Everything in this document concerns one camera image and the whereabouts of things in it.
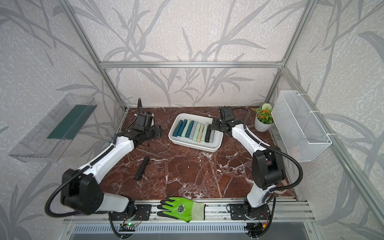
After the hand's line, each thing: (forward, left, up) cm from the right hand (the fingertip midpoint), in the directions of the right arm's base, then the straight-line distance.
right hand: (217, 124), depth 93 cm
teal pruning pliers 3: (+5, +19, -11) cm, 22 cm away
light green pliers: (+7, +7, -10) cm, 14 cm away
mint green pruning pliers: (+5, +21, -11) cm, 24 cm away
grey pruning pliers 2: (-2, +3, -11) cm, 11 cm away
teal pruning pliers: (+1, +28, -11) cm, 30 cm away
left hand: (-7, +35, +3) cm, 36 cm away
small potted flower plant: (+3, -30, +1) cm, 30 cm away
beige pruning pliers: (+1, +11, -11) cm, 15 cm away
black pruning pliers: (+1, +5, -11) cm, 12 cm away
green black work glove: (-44, +20, -12) cm, 50 cm away
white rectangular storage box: (-11, +3, -9) cm, 15 cm away
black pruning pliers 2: (-23, +46, -12) cm, 53 cm away
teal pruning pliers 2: (+2, +25, -11) cm, 27 cm away
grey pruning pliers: (+3, +16, -10) cm, 19 cm away
